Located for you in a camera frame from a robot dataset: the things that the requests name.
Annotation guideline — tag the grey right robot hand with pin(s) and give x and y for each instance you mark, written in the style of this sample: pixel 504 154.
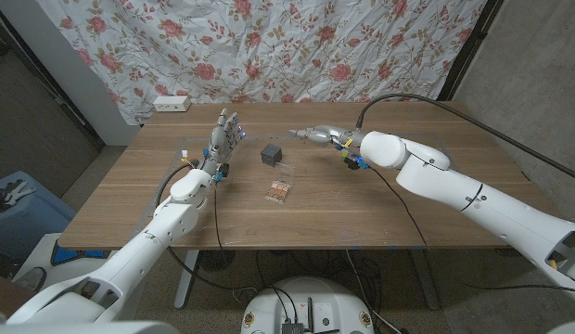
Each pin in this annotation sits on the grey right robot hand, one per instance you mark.
pixel 324 135

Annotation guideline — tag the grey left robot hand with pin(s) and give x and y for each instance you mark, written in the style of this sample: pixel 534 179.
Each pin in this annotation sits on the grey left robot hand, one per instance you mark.
pixel 221 139

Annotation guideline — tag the clear eyeshadow palette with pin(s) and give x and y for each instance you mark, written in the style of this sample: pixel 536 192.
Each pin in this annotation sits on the clear eyeshadow palette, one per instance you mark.
pixel 279 189

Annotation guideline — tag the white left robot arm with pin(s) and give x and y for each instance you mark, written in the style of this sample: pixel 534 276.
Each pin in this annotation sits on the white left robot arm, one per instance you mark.
pixel 176 218

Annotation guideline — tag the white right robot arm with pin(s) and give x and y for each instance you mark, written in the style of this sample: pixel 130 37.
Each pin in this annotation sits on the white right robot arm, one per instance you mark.
pixel 454 185

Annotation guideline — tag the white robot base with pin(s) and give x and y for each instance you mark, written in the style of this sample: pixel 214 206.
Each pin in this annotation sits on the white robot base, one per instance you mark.
pixel 310 301

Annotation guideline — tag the colourful Rubik's cube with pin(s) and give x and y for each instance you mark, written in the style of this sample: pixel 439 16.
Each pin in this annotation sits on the colourful Rubik's cube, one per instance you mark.
pixel 345 154

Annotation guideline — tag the dark grey block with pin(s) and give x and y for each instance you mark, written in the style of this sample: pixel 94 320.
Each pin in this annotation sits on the dark grey block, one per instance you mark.
pixel 271 155

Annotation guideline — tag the white power strip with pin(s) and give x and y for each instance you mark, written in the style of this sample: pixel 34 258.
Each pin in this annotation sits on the white power strip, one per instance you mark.
pixel 171 104

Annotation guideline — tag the floral backdrop cloth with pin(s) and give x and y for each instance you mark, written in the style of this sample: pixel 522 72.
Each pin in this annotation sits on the floral backdrop cloth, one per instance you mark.
pixel 269 46

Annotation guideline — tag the white table leg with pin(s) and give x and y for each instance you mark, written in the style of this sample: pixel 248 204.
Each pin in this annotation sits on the white table leg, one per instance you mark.
pixel 426 278
pixel 185 278

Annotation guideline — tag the black backdrop stand pole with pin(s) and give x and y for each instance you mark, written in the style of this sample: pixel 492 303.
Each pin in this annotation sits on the black backdrop stand pole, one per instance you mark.
pixel 468 51

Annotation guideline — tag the white and blue device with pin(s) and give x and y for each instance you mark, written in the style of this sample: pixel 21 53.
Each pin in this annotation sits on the white and blue device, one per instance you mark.
pixel 51 260

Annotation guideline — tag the blue plastic bin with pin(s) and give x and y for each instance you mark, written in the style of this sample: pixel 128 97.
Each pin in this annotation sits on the blue plastic bin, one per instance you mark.
pixel 28 222

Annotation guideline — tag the white clamp tool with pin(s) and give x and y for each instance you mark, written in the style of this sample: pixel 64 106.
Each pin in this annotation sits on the white clamp tool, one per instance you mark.
pixel 14 192

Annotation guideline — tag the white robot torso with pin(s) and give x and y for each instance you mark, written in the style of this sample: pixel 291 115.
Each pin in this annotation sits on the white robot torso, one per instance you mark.
pixel 83 328

